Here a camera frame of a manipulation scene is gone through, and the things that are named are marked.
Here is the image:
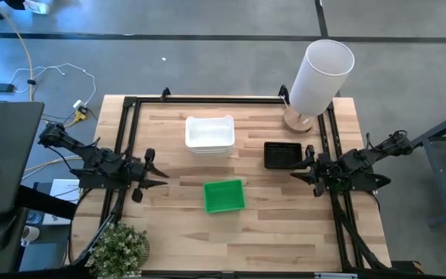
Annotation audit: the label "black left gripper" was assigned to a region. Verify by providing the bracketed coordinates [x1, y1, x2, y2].
[124, 148, 170, 203]

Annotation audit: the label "white mug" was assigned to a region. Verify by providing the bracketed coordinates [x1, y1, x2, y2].
[20, 225, 41, 248]

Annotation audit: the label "white booklet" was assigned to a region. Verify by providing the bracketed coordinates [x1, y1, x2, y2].
[43, 178, 81, 226]

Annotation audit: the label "black plastic basket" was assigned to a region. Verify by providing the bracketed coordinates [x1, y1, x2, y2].
[263, 141, 304, 171]

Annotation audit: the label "dark grey side desk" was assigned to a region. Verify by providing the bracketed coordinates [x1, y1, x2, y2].
[0, 100, 46, 276]

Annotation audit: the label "white cable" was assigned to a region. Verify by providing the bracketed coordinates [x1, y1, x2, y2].
[9, 63, 97, 108]

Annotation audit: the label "person's shoe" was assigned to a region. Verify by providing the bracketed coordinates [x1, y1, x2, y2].
[23, 0, 50, 16]

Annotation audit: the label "small potted green plant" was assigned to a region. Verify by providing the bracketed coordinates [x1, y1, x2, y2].
[84, 221, 151, 279]

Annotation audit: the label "white and yellow plug adapter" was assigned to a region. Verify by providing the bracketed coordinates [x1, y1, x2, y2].
[72, 99, 89, 121]

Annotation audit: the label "yellow cable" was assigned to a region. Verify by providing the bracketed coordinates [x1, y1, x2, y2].
[0, 0, 88, 174]

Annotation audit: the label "black bar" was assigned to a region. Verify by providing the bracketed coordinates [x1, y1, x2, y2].
[13, 184, 79, 221]

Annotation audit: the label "white plastic basket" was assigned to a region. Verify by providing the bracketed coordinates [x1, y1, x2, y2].
[184, 114, 235, 150]
[186, 145, 235, 157]

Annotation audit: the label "white table lamp wooden base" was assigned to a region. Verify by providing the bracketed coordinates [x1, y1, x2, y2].
[283, 38, 355, 135]

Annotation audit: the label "green plastic basket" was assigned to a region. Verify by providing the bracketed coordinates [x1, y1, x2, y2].
[202, 178, 246, 214]

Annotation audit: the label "black computer mouse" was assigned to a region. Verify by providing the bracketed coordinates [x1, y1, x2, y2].
[0, 215, 18, 252]

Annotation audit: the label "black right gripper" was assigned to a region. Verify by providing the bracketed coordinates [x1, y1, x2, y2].
[290, 145, 342, 198]

